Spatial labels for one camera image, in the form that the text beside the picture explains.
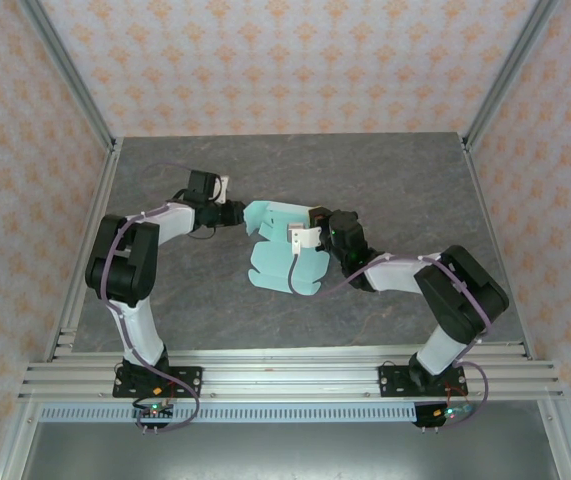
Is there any aluminium frame post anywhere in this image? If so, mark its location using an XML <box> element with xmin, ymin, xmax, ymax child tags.
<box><xmin>462</xmin><ymin>0</ymin><xmax>562</xmax><ymax>151</ymax></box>
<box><xmin>18</xmin><ymin>0</ymin><xmax>119</xmax><ymax>151</ymax></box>

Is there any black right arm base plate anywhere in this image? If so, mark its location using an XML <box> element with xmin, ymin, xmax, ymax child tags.
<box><xmin>378</xmin><ymin>363</ymin><xmax>468</xmax><ymax>400</ymax></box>

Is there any aluminium mounting rail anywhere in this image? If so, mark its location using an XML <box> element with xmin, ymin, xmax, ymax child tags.
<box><xmin>17</xmin><ymin>348</ymin><xmax>566</xmax><ymax>402</ymax></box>

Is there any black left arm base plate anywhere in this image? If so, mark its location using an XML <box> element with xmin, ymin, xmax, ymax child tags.
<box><xmin>112</xmin><ymin>366</ymin><xmax>204</xmax><ymax>400</ymax></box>

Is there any grey slotted cable duct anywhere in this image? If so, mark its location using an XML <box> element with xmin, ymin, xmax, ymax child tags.
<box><xmin>39</xmin><ymin>405</ymin><xmax>419</xmax><ymax>424</ymax></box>

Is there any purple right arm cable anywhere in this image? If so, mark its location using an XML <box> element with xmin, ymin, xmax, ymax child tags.
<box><xmin>287</xmin><ymin>247</ymin><xmax>492</xmax><ymax>431</ymax></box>

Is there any aluminium table side rail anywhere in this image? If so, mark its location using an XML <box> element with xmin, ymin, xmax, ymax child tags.
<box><xmin>459</xmin><ymin>134</ymin><xmax>534</xmax><ymax>361</ymax></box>
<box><xmin>44</xmin><ymin>139</ymin><xmax>124</xmax><ymax>362</ymax></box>

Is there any light teal paper box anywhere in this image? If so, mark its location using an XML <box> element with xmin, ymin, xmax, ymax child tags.
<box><xmin>242</xmin><ymin>199</ymin><xmax>330</xmax><ymax>297</ymax></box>

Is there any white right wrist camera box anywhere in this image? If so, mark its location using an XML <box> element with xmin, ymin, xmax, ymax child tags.
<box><xmin>287</xmin><ymin>222</ymin><xmax>324</xmax><ymax>252</ymax></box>

